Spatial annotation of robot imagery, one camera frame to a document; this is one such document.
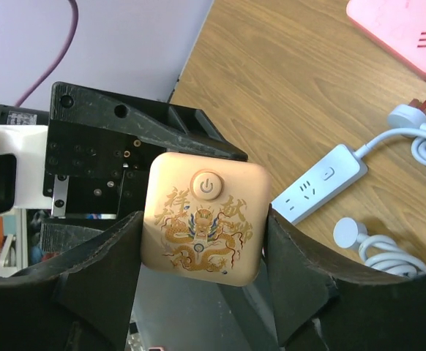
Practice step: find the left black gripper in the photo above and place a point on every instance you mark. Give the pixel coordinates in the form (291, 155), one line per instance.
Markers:
(100, 147)

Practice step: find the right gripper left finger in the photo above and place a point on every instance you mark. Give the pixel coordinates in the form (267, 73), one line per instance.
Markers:
(78, 300)

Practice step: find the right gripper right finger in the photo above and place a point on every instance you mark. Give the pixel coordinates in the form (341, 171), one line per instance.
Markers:
(325, 301)

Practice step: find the beige cube socket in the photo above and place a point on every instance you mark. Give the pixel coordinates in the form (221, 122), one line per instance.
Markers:
(205, 218)

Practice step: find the pink triangular socket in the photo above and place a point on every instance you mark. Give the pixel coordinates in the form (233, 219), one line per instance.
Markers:
(399, 27)

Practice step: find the blue round socket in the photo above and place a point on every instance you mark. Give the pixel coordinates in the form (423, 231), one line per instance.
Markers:
(379, 252)

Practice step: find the blue power strip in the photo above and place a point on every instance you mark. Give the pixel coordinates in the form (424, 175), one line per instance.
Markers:
(343, 166)

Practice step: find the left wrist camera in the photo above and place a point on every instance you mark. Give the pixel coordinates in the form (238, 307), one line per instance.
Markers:
(0, 168)

